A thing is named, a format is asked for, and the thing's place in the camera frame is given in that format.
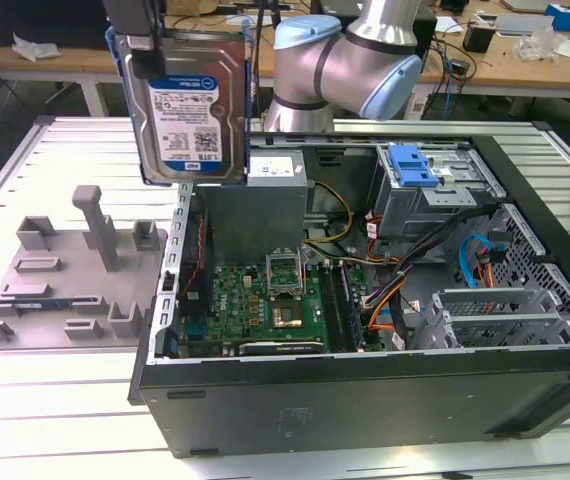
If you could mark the grey power supply unit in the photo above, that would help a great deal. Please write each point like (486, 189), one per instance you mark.
(255, 215)

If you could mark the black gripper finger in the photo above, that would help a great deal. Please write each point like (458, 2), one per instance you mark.
(147, 55)

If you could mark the blue plastic latch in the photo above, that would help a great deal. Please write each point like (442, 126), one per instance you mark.
(407, 167)

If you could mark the metal drive cage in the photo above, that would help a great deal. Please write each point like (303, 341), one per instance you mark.
(415, 210)

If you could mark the wooden desk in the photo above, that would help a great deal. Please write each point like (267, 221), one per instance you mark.
(65, 60)
(515, 70)

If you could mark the green motherboard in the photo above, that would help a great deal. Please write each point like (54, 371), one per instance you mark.
(235, 300)

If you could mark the black RAM slot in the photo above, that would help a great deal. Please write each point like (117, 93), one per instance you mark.
(337, 305)
(354, 305)
(346, 305)
(330, 305)

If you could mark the black graphics card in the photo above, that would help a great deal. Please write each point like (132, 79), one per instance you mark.
(280, 347)

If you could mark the thin blue RAM stick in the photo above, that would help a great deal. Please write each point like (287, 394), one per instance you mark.
(40, 304)

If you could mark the crumpled white plastic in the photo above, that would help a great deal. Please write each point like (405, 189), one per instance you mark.
(35, 47)

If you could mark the black computer tower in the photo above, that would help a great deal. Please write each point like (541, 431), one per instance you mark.
(40, 25)

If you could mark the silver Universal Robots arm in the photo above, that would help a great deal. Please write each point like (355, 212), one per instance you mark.
(345, 65)

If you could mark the black PC case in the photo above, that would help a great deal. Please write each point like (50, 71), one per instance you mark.
(365, 410)

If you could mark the brown cardboard box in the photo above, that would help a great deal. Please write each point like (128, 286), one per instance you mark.
(195, 6)

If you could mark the small black box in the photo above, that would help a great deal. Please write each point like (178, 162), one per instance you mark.
(477, 39)

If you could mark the CPU socket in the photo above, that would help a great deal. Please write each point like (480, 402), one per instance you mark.
(287, 316)

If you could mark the grey parts rack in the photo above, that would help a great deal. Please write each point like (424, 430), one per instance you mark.
(80, 290)

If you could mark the clear plastic bags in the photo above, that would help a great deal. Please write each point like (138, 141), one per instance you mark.
(540, 42)

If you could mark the hard disk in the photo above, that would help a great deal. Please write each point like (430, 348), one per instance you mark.
(190, 125)

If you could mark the metal disk bay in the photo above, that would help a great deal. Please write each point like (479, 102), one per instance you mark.
(490, 320)

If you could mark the white paper sheet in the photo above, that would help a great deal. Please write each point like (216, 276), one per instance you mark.
(449, 24)

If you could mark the flat grey device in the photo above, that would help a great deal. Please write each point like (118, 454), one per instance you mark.
(525, 24)

